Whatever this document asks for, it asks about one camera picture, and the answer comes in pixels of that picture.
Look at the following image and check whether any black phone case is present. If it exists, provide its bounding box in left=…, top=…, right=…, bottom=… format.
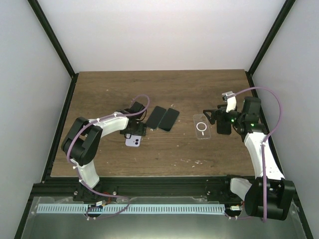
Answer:
left=216, top=120, right=232, bottom=135

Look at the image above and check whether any clear magsafe phone case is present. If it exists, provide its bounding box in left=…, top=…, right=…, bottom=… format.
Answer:
left=193, top=114, right=211, bottom=140

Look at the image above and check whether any lavender phone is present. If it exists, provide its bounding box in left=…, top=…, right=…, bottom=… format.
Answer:
left=125, top=134, right=142, bottom=147

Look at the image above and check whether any black phone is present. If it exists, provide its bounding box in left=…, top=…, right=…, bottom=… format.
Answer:
left=146, top=106, right=166, bottom=129

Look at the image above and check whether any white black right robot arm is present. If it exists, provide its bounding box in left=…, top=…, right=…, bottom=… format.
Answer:
left=211, top=93, right=296, bottom=221

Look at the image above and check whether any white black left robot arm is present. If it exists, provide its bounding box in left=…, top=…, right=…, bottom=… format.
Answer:
left=74, top=105, right=223, bottom=201

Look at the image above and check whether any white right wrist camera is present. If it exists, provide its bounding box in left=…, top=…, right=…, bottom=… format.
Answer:
left=222, top=91, right=237, bottom=113

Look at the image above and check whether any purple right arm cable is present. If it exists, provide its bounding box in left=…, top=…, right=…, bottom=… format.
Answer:
left=224, top=86, right=284, bottom=223

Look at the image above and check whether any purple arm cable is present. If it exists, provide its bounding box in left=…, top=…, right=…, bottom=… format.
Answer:
left=224, top=86, right=284, bottom=223
left=67, top=94, right=151, bottom=202

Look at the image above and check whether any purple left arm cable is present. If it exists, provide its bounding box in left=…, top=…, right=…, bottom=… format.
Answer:
left=67, top=94, right=151, bottom=202

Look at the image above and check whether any light blue slotted cable duct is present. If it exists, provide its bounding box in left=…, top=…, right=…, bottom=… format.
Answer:
left=36, top=204, right=225, bottom=215

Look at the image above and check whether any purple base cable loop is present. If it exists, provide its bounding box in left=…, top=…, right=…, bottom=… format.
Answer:
left=85, top=203, right=130, bottom=221

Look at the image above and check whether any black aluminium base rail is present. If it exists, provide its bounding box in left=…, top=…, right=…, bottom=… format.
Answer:
left=30, top=175, right=239, bottom=203

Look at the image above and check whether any black frame post right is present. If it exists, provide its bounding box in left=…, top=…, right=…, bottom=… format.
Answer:
left=248, top=0, right=297, bottom=75

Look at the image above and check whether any black frame post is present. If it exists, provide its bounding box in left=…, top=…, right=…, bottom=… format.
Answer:
left=248, top=0, right=297, bottom=75
left=26, top=0, right=77, bottom=78

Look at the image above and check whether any black frame post left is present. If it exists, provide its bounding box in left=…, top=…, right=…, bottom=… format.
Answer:
left=26, top=0, right=77, bottom=78

